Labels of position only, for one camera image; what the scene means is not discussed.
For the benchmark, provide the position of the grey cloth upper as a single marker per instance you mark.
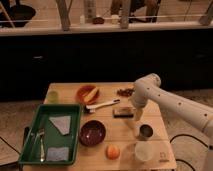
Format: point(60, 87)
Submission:
point(62, 123)

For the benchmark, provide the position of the yellow banana piece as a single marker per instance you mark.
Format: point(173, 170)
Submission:
point(90, 95)

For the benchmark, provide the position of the green translucent cup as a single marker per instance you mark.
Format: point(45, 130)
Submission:
point(52, 97)

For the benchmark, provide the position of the green plastic tray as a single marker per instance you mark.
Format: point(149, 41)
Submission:
point(52, 137)

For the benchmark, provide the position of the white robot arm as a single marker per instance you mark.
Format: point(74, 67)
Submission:
point(198, 115)

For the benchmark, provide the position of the grey cloth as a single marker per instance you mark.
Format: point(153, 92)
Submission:
point(57, 154)
point(62, 123)

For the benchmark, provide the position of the brown grapes bunch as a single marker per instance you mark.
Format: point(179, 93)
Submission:
point(127, 92)

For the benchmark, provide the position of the metal utensil in tray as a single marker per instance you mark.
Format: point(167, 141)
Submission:
point(40, 154)

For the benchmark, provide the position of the dark metal cup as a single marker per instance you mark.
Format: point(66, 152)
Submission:
point(145, 131)

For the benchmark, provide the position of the purple bowl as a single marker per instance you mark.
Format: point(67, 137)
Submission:
point(92, 133)

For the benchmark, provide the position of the white handled brush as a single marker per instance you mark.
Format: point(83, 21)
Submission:
point(92, 108)

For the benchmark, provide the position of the dark eraser block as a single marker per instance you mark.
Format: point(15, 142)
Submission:
point(123, 112)

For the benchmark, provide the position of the orange bowl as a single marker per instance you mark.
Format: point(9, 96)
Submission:
point(83, 91)

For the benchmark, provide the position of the orange fruit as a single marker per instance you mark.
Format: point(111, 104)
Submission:
point(112, 152)

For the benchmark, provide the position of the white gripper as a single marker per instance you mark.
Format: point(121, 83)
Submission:
point(139, 102)

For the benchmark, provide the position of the grey cloth lower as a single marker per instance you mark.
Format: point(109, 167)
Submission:
point(57, 154)

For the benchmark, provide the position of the white cup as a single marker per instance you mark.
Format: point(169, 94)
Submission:
point(143, 151)

